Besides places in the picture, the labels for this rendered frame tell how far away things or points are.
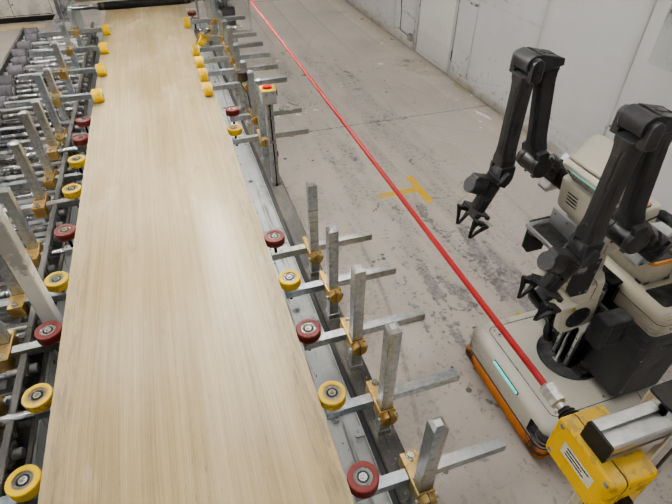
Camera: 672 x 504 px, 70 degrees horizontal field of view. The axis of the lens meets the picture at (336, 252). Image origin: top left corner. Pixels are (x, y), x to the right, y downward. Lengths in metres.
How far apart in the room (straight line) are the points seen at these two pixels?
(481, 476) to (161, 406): 1.45
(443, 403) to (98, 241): 1.72
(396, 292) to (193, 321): 1.60
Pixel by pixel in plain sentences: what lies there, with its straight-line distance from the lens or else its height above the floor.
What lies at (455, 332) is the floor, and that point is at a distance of 2.82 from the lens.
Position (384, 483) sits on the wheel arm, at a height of 0.84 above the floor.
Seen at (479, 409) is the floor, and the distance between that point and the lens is 2.55.
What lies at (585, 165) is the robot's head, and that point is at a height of 1.33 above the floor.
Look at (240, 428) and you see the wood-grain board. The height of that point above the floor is 0.90.
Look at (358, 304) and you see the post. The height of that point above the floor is 1.02.
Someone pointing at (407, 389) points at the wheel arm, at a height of 0.82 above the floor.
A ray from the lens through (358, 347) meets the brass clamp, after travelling 1.58.
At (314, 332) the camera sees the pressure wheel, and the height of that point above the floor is 0.91.
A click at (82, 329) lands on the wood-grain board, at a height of 0.90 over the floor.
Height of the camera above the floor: 2.09
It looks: 40 degrees down
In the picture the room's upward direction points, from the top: straight up
